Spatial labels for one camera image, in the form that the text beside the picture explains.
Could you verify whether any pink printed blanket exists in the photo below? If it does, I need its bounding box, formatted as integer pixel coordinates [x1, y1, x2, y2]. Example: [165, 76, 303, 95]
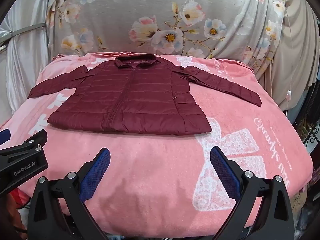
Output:
[0, 52, 314, 233]

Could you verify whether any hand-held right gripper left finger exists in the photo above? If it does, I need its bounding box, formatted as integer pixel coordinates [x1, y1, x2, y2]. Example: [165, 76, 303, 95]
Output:
[27, 147, 112, 240]

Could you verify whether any white cable with switch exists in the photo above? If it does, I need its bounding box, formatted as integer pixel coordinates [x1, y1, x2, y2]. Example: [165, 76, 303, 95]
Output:
[284, 4, 293, 111]

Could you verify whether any silver satin curtain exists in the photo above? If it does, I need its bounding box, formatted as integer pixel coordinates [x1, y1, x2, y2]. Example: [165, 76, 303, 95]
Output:
[0, 0, 55, 128]

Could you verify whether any grey metal bar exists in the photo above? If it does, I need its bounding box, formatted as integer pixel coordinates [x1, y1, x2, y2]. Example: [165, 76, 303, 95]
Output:
[9, 22, 47, 41]

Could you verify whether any grey floral sheet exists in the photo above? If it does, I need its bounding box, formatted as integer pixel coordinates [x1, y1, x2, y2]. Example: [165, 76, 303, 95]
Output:
[46, 0, 286, 67]

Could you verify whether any orange-red cloth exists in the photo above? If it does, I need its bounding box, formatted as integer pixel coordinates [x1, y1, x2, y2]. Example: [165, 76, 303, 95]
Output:
[0, 187, 28, 240]

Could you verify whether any beige curtain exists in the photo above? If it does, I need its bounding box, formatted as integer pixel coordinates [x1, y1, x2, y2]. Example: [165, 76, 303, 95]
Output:
[264, 0, 319, 116]

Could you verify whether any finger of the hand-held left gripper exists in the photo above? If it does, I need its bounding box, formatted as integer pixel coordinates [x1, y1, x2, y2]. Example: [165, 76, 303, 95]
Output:
[0, 128, 11, 144]
[0, 129, 48, 159]

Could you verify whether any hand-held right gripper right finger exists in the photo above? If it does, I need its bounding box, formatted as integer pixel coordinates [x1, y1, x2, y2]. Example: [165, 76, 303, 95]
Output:
[209, 145, 295, 240]

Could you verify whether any maroon quilted jacket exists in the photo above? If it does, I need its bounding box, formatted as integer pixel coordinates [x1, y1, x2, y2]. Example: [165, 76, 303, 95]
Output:
[27, 53, 262, 135]

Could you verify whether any black ornate iron rack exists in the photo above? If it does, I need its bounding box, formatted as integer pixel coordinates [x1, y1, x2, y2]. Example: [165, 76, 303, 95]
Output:
[303, 126, 320, 157]

